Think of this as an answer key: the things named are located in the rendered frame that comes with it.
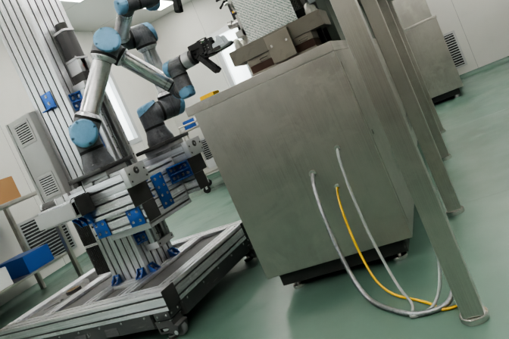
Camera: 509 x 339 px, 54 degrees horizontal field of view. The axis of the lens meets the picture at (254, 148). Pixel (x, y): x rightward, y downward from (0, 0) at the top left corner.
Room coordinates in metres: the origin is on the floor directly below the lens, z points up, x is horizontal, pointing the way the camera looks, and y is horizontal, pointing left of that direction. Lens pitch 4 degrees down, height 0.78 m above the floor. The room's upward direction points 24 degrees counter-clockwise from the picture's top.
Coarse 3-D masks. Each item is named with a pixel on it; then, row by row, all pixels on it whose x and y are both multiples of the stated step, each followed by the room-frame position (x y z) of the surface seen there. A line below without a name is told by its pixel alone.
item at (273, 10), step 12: (264, 0) 2.17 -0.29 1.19; (276, 0) 2.15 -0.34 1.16; (288, 0) 2.14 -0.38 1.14; (240, 12) 2.22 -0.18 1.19; (252, 12) 2.20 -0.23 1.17; (264, 12) 2.18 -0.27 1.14; (276, 12) 2.16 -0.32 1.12; (288, 12) 2.14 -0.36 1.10; (252, 24) 2.21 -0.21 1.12; (264, 24) 2.19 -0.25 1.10; (276, 24) 2.17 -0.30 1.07; (252, 36) 2.21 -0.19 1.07
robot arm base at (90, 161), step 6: (102, 144) 2.35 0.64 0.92; (90, 150) 2.29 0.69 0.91; (96, 150) 2.30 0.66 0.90; (102, 150) 2.32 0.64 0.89; (84, 156) 2.30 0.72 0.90; (90, 156) 2.29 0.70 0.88; (96, 156) 2.29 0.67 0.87; (102, 156) 2.30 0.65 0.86; (108, 156) 2.33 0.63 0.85; (84, 162) 2.30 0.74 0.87; (90, 162) 2.28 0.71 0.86; (96, 162) 2.29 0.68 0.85; (102, 162) 2.29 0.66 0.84; (108, 162) 2.31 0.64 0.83; (84, 168) 2.30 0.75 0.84; (90, 168) 2.28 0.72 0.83; (96, 168) 2.28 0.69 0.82; (84, 174) 2.32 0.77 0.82
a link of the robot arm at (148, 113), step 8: (144, 104) 2.73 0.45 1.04; (152, 104) 2.75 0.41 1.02; (160, 104) 2.77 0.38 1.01; (144, 112) 2.72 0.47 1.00; (152, 112) 2.73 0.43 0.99; (160, 112) 2.75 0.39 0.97; (144, 120) 2.73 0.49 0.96; (152, 120) 2.73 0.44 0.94; (160, 120) 2.75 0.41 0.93; (144, 128) 2.76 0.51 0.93
